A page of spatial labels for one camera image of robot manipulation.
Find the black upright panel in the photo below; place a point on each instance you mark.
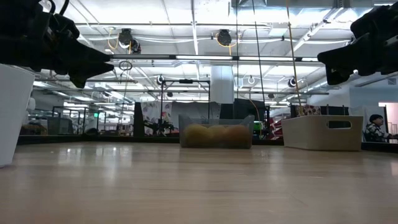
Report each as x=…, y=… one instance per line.
x=139, y=119

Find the floral fabric panel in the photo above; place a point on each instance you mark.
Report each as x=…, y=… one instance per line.
x=155, y=112
x=308, y=109

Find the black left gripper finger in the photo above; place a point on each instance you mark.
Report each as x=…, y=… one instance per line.
x=82, y=71
x=87, y=53

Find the overhead bar with light strips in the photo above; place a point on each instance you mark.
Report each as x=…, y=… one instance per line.
x=155, y=57

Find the orange-tinted lemon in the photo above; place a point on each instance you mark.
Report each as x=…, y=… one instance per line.
x=239, y=135

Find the black monitor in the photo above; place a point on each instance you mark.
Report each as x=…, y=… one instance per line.
x=248, y=109

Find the person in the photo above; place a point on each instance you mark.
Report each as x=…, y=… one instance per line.
x=374, y=132

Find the grey translucent plastic basket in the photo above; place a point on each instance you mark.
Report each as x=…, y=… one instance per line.
x=250, y=123

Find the black ceiling spotlight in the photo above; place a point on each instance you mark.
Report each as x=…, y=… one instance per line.
x=291, y=82
x=160, y=80

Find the thin black pole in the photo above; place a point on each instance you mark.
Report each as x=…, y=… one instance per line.
x=257, y=46

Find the white building column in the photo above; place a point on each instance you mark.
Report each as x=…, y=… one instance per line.
x=222, y=84

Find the white plastic basket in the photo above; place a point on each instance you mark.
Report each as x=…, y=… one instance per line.
x=14, y=115
x=308, y=133

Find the green exit sign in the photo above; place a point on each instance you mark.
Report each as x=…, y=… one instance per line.
x=96, y=115

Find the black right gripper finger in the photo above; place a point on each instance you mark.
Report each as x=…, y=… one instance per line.
x=339, y=74
x=342, y=54

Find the black tubular stand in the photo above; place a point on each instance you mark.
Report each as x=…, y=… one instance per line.
x=186, y=81

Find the thin yellow pole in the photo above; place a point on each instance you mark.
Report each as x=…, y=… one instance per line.
x=293, y=46

